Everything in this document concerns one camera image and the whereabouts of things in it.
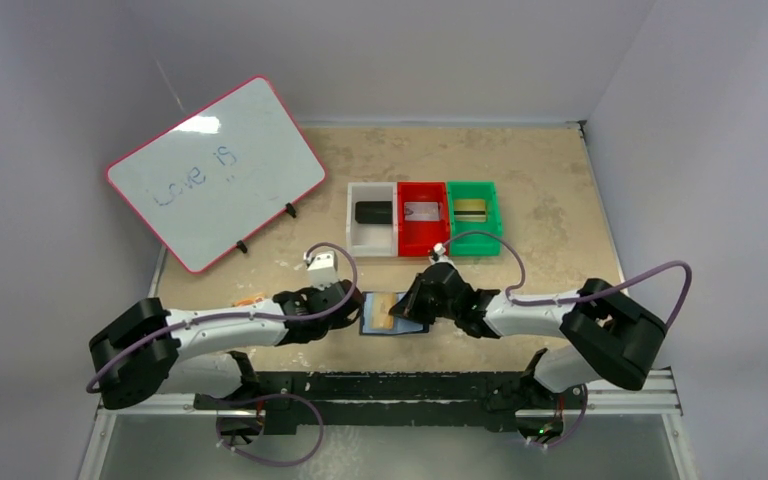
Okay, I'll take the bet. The gold card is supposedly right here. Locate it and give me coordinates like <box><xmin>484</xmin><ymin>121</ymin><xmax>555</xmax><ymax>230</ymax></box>
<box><xmin>369</xmin><ymin>293</ymin><xmax>398</xmax><ymax>330</ymax></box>
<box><xmin>452</xmin><ymin>198</ymin><xmax>488</xmax><ymax>223</ymax></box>

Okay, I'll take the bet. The blue leather card holder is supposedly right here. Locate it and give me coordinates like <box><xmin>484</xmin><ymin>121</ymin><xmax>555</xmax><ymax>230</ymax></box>
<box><xmin>359</xmin><ymin>292</ymin><xmax>430</xmax><ymax>336</ymax></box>

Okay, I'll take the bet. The red plastic bin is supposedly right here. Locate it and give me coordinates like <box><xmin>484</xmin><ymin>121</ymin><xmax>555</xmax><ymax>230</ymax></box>
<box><xmin>395</xmin><ymin>182</ymin><xmax>452</xmax><ymax>257</ymax></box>

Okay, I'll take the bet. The green plastic bin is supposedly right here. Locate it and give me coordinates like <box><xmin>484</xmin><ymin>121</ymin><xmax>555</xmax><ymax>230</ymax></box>
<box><xmin>446</xmin><ymin>181</ymin><xmax>504</xmax><ymax>257</ymax></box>

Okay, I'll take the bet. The white plastic bin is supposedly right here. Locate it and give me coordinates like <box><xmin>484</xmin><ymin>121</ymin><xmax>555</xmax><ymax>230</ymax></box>
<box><xmin>345</xmin><ymin>182</ymin><xmax>398</xmax><ymax>257</ymax></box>

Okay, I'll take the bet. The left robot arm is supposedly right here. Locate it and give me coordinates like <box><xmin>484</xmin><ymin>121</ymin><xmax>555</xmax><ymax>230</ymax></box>
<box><xmin>86</xmin><ymin>279</ymin><xmax>364</xmax><ymax>410</ymax></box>

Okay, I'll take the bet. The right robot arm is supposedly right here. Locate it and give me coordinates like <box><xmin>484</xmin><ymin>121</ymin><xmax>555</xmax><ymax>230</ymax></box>
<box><xmin>389</xmin><ymin>262</ymin><xmax>668</xmax><ymax>407</ymax></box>

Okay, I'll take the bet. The silver credit card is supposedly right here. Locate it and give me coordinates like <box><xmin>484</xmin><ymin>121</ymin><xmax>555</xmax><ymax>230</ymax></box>
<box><xmin>403</xmin><ymin>202</ymin><xmax>441</xmax><ymax>222</ymax></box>

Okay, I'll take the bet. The black card in bin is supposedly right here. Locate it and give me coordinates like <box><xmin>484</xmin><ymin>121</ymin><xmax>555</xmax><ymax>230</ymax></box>
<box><xmin>353</xmin><ymin>200</ymin><xmax>393</xmax><ymax>225</ymax></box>

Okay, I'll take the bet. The orange circuit board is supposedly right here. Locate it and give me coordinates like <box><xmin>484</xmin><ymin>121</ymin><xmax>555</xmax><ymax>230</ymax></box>
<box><xmin>232</xmin><ymin>294</ymin><xmax>266</xmax><ymax>307</ymax></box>

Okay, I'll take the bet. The pink framed whiteboard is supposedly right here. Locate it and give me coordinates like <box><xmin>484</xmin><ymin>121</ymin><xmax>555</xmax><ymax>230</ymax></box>
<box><xmin>106</xmin><ymin>76</ymin><xmax>326</xmax><ymax>273</ymax></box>

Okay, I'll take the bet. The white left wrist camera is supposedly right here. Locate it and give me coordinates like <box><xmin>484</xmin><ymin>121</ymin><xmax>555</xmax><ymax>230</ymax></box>
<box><xmin>306</xmin><ymin>250</ymin><xmax>340</xmax><ymax>290</ymax></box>

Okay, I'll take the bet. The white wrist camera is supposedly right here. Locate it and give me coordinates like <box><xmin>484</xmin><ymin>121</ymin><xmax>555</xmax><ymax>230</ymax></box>
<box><xmin>428</xmin><ymin>243</ymin><xmax>456</xmax><ymax>269</ymax></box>
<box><xmin>306</xmin><ymin>250</ymin><xmax>340</xmax><ymax>290</ymax></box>

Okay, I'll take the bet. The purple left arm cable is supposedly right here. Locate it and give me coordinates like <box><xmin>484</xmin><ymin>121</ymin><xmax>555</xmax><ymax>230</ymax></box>
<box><xmin>85</xmin><ymin>241</ymin><xmax>359</xmax><ymax>395</ymax></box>

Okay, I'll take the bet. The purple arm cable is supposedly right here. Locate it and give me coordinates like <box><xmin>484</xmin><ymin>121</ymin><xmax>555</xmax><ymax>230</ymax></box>
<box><xmin>433</xmin><ymin>230</ymin><xmax>694</xmax><ymax>333</ymax></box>
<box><xmin>85</xmin><ymin>241</ymin><xmax>359</xmax><ymax>395</ymax></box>

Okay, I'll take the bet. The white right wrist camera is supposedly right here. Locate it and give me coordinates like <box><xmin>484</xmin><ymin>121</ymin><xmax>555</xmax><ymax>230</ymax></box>
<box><xmin>428</xmin><ymin>243</ymin><xmax>456</xmax><ymax>269</ymax></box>

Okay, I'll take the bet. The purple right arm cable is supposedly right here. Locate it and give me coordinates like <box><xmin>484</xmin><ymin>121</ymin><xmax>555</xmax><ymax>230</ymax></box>
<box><xmin>433</xmin><ymin>230</ymin><xmax>694</xmax><ymax>333</ymax></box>

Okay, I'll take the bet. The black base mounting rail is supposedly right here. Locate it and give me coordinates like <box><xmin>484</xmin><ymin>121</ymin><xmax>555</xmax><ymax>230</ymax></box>
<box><xmin>194</xmin><ymin>371</ymin><xmax>584</xmax><ymax>435</ymax></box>

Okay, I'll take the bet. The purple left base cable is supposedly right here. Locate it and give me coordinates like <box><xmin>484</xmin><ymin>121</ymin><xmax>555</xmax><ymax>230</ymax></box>
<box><xmin>215</xmin><ymin>388</ymin><xmax>327</xmax><ymax>468</ymax></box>

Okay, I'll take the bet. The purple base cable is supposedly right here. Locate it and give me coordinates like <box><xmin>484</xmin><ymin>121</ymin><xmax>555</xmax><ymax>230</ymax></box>
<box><xmin>215</xmin><ymin>388</ymin><xmax>327</xmax><ymax>468</ymax></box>
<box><xmin>524</xmin><ymin>384</ymin><xmax>591</xmax><ymax>453</ymax></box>

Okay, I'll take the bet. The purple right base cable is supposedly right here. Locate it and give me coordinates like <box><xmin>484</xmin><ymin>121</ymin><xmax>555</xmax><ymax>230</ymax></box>
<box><xmin>524</xmin><ymin>384</ymin><xmax>591</xmax><ymax>453</ymax></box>

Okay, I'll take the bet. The aluminium frame rail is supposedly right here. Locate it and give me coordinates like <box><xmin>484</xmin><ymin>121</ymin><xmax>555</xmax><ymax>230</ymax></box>
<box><xmin>79</xmin><ymin>370</ymin><xmax>693</xmax><ymax>479</ymax></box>

